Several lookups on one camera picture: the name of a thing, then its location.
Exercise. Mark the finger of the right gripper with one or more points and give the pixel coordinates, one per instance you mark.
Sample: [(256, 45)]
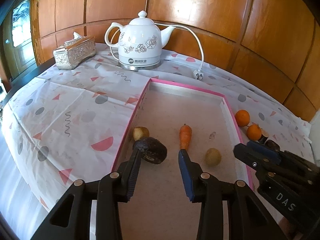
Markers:
[(256, 160), (262, 149)]

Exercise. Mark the orange carrot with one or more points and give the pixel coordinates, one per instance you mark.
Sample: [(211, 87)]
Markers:
[(185, 137)]

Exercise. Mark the beige round fruit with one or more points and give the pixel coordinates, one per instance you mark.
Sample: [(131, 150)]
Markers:
[(212, 157), (139, 133)]

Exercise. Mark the wooden panel cabinet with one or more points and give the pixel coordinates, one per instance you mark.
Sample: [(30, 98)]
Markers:
[(272, 44)]

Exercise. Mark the orange tangerine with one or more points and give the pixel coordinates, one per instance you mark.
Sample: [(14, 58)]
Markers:
[(242, 118), (254, 132)]

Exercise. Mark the orange tangerine front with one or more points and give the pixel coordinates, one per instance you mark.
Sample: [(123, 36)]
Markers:
[(254, 132)]

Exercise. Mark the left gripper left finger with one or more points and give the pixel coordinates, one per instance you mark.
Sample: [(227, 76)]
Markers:
[(70, 218)]

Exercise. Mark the wooden framed glass door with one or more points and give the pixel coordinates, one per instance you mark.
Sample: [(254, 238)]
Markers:
[(17, 53)]

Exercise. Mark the pink shallow tray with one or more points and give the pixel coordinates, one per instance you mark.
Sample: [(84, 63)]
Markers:
[(160, 207)]

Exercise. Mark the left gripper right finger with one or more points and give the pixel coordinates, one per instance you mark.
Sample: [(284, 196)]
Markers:
[(247, 216)]

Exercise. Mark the patterned white tablecloth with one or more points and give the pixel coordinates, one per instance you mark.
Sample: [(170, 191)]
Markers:
[(66, 125)]

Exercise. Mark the small dark cut cylinder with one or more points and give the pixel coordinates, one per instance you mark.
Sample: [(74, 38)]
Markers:
[(264, 136)]

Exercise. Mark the white ceramic electric kettle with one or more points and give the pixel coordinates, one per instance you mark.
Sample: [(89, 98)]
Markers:
[(140, 42)]

